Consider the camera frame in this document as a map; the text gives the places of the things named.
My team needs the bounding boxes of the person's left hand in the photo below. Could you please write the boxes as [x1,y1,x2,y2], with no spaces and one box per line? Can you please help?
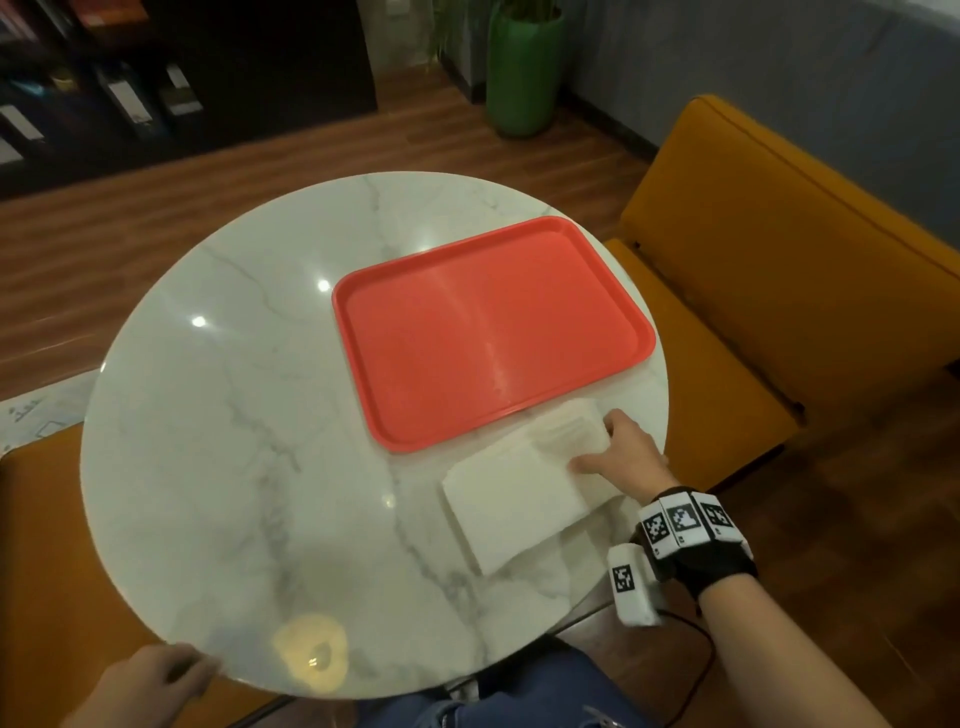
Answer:
[63,643,223,728]

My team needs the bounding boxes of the person's right hand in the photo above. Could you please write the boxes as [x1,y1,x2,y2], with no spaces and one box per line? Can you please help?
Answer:
[569,408,680,505]

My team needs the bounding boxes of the orange plastic tray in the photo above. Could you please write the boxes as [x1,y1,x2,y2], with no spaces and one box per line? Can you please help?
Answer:
[332,215,659,455]

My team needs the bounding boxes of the person's right forearm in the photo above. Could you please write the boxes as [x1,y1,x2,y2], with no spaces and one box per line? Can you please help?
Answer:
[697,573,894,728]

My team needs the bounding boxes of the person's blue jeans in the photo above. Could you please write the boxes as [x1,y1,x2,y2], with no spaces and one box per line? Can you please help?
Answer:
[356,644,654,728]

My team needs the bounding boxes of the black right wristband with markers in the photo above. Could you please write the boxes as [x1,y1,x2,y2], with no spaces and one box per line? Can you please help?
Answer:
[633,485,760,601]

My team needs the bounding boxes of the mustard yellow upholstered chair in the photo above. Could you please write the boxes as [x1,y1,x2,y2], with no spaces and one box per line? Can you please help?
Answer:
[0,423,279,728]
[603,93,960,493]

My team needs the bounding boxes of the pale patterned rug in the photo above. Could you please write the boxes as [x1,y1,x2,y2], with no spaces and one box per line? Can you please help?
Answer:
[0,369,99,455]

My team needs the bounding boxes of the green plant pot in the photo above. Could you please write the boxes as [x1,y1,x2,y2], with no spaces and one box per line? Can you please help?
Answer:
[485,3,569,139]

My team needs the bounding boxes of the black display bookshelf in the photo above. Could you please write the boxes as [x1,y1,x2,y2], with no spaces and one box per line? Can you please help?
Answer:
[0,0,379,200]

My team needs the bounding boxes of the dark binder with white label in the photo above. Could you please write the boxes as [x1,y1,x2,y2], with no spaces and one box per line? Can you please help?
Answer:
[104,74,155,129]
[0,104,46,144]
[161,63,204,118]

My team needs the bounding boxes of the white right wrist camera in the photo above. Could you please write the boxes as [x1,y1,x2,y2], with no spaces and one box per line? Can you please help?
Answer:
[605,542,665,629]

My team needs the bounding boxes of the black right camera cable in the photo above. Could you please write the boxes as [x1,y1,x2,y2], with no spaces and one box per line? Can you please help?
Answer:
[659,608,719,728]

